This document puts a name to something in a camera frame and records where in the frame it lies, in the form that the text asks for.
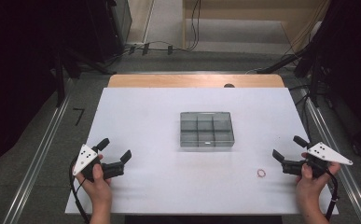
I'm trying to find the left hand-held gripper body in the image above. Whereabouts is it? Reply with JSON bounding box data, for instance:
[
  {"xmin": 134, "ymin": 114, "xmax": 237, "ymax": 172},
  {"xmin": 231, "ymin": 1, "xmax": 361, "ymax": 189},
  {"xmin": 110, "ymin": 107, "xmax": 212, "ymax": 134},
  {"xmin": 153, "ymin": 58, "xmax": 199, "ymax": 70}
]
[{"xmin": 72, "ymin": 144, "xmax": 126, "ymax": 181}]

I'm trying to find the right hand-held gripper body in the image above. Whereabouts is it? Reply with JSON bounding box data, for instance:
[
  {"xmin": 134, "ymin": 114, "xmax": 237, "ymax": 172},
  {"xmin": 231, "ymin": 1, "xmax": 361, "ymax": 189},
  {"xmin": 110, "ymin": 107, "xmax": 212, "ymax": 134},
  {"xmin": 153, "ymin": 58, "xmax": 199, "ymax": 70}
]
[{"xmin": 282, "ymin": 142, "xmax": 354, "ymax": 179}]

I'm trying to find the clear plastic compartment box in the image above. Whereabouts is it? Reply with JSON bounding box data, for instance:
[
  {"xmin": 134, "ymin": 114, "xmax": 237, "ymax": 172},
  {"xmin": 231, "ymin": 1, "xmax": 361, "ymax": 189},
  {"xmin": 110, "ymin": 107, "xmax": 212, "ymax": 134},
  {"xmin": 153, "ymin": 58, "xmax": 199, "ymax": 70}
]
[{"xmin": 180, "ymin": 111, "xmax": 236, "ymax": 148}]

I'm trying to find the person's left hand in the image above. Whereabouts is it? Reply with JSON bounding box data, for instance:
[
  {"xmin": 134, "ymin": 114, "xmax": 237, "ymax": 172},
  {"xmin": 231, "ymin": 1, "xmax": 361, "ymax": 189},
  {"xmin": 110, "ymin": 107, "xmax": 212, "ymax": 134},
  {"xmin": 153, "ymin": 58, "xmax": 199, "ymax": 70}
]
[{"xmin": 75, "ymin": 154, "xmax": 113, "ymax": 208}]

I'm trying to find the person's right hand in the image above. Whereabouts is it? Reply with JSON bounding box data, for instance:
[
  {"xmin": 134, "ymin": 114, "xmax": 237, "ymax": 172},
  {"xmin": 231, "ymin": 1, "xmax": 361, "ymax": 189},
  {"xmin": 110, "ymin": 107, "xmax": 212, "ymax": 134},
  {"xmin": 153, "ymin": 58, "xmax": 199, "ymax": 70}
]
[{"xmin": 295, "ymin": 161, "xmax": 341, "ymax": 203}]

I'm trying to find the white table cover board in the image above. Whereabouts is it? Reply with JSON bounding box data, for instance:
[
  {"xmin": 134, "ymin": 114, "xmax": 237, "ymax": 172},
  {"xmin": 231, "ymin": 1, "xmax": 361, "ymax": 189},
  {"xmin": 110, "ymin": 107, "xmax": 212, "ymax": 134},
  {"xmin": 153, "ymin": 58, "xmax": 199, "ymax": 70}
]
[{"xmin": 64, "ymin": 87, "xmax": 340, "ymax": 216}]

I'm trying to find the black metal stand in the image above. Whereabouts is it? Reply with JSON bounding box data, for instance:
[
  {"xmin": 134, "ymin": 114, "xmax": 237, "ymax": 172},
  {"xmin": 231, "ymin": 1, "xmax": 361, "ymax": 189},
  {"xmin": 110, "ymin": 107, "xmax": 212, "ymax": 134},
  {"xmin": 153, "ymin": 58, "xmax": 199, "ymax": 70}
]
[{"xmin": 51, "ymin": 46, "xmax": 117, "ymax": 108}]

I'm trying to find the black curtain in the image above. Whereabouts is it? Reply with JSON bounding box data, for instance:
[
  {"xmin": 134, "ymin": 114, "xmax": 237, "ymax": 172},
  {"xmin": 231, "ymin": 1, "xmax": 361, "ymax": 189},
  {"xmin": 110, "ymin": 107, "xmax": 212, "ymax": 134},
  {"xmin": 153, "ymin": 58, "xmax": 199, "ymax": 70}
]
[
  {"xmin": 293, "ymin": 0, "xmax": 361, "ymax": 158},
  {"xmin": 0, "ymin": 0, "xmax": 90, "ymax": 175}
]

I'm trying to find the wooden table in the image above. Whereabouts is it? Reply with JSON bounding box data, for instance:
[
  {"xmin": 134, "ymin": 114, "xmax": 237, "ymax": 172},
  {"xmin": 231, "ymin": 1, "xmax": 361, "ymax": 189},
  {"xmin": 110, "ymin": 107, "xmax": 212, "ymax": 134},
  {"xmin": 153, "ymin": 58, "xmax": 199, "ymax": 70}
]
[{"xmin": 107, "ymin": 74, "xmax": 285, "ymax": 89}]

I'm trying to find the dark cabinet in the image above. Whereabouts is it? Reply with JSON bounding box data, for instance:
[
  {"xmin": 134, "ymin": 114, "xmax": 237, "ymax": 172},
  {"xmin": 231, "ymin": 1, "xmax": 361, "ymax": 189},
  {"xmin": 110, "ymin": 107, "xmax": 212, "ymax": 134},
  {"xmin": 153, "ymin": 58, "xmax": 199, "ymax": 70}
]
[{"xmin": 84, "ymin": 0, "xmax": 133, "ymax": 63}]

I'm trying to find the light wooden shelf unit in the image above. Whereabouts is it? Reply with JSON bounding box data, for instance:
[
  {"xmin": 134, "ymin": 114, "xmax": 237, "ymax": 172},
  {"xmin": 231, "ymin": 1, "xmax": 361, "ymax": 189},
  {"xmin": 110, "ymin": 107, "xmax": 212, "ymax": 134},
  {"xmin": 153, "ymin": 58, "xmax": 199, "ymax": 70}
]
[{"xmin": 182, "ymin": 0, "xmax": 331, "ymax": 54}]

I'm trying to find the left hand-held gripper cable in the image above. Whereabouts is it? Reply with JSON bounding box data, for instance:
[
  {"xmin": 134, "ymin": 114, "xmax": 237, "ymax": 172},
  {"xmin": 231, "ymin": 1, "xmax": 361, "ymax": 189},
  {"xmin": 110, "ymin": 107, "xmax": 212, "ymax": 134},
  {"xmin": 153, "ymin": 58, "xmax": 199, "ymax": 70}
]
[{"xmin": 68, "ymin": 157, "xmax": 90, "ymax": 224}]

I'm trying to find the hand-held gripper cable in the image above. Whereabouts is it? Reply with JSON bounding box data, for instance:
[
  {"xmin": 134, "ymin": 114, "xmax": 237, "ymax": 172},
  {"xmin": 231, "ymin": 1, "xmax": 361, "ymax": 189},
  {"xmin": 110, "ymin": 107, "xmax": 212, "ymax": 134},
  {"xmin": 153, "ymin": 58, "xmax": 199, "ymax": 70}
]
[
  {"xmin": 68, "ymin": 157, "xmax": 90, "ymax": 224},
  {"xmin": 316, "ymin": 161, "xmax": 340, "ymax": 222}
]

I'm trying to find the right hand-held gripper cable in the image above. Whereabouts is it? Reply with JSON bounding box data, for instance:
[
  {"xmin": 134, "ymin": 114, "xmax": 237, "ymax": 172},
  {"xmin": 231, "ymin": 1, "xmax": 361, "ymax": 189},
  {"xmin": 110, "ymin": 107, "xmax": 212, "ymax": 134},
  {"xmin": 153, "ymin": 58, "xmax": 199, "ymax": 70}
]
[{"xmin": 316, "ymin": 161, "xmax": 340, "ymax": 222}]

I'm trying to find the metal floor rail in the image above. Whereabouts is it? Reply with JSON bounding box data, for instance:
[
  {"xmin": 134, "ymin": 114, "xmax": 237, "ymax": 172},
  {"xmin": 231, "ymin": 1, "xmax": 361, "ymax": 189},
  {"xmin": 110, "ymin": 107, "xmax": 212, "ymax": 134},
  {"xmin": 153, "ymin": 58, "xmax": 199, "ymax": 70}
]
[
  {"xmin": 299, "ymin": 88, "xmax": 361, "ymax": 224},
  {"xmin": 2, "ymin": 78, "xmax": 74, "ymax": 224}
]

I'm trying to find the thin black floor cable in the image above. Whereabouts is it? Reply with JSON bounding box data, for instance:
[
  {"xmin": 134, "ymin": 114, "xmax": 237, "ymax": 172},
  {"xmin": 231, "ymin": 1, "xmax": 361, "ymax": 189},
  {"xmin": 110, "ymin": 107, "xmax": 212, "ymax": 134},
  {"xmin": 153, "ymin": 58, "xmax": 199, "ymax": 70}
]
[{"xmin": 104, "ymin": 40, "xmax": 191, "ymax": 68}]

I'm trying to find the hanging black cable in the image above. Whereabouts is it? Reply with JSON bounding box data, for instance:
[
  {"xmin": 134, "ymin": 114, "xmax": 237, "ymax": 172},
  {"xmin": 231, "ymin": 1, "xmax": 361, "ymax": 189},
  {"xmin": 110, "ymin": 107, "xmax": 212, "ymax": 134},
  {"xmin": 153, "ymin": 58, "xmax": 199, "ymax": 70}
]
[{"xmin": 188, "ymin": 0, "xmax": 201, "ymax": 51}]

